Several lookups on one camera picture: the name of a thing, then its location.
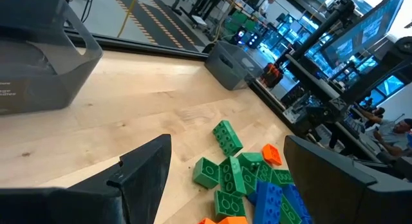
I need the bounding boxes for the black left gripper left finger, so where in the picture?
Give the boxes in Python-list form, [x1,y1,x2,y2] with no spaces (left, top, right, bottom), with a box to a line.
[0,133,173,224]

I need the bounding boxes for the dark mat orange stripes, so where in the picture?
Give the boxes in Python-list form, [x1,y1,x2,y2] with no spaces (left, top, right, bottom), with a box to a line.
[109,0,207,53]

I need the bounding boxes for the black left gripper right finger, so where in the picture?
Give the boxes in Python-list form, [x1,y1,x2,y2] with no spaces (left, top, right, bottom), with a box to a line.
[283,135,412,224]

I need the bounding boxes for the black cable bundle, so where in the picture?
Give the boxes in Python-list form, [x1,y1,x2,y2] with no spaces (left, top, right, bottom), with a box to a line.
[80,0,96,24]

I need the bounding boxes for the green storage crate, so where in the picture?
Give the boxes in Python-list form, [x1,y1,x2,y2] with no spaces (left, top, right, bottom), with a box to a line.
[225,10,258,33]

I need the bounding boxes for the person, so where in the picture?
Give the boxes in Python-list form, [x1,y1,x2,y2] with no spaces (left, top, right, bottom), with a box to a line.
[257,0,277,19]
[191,0,226,24]
[353,104,412,157]

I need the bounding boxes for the yellow cable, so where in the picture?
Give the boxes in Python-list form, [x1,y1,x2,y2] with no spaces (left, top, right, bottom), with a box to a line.
[117,0,140,38]

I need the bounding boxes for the black and orange case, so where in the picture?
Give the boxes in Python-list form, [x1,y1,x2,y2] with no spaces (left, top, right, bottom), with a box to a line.
[260,62,284,89]

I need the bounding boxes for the large display screen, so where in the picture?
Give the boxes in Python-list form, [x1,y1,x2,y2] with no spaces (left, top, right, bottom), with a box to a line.
[321,0,408,64]

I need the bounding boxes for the small green toy brick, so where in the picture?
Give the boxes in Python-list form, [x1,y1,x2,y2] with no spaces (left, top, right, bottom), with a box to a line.
[241,165,259,196]
[192,156,221,189]

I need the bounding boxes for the grey translucent plastic bin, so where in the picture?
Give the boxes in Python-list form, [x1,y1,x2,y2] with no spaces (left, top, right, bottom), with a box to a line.
[0,0,104,116]
[204,40,265,91]

